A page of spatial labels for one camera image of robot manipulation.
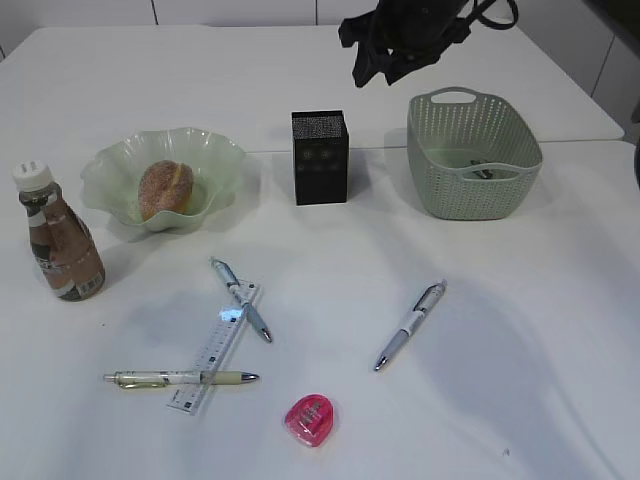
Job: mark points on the grey grip pen right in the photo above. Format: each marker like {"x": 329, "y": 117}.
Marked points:
{"x": 411, "y": 323}

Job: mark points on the clear plastic ruler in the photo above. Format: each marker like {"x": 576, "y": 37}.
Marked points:
{"x": 228, "y": 323}

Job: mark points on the blue grip pen on ruler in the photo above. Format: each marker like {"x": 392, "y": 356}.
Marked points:
{"x": 233, "y": 286}

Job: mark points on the brown drink bottle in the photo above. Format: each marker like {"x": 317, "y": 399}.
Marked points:
{"x": 60, "y": 241}

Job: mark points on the pink pencil sharpener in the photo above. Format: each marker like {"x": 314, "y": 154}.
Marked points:
{"x": 311, "y": 419}

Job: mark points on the black square pen holder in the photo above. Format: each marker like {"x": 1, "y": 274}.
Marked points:
{"x": 320, "y": 157}

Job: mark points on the cream grip pen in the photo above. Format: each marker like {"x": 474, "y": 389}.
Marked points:
{"x": 161, "y": 379}

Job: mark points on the green plastic woven basket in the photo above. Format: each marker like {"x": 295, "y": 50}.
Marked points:
{"x": 451, "y": 126}

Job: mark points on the sugared bread roll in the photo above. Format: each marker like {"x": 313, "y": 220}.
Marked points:
{"x": 165, "y": 186}

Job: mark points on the green wavy glass plate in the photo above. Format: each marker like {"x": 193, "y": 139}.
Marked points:
{"x": 112, "y": 179}

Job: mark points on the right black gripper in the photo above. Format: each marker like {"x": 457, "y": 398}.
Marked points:
{"x": 400, "y": 37}

